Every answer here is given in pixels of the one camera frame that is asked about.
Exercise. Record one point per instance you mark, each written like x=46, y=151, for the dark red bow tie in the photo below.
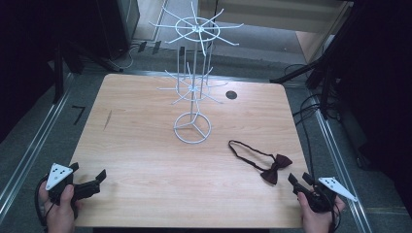
x=275, y=168

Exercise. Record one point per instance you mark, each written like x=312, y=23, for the black metal stand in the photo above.
x=59, y=71
x=324, y=64

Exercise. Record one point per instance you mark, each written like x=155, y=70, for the person's left hand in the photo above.
x=61, y=210

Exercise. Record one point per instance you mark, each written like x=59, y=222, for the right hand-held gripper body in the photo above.
x=319, y=197

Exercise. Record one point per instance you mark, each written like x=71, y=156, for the metal floor rail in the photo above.
x=30, y=152
x=340, y=168

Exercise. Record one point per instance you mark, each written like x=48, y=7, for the person's right hand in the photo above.
x=315, y=221

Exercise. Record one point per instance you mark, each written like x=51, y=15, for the dark cabinet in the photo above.
x=118, y=27

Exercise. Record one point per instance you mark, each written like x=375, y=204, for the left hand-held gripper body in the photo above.
x=81, y=191

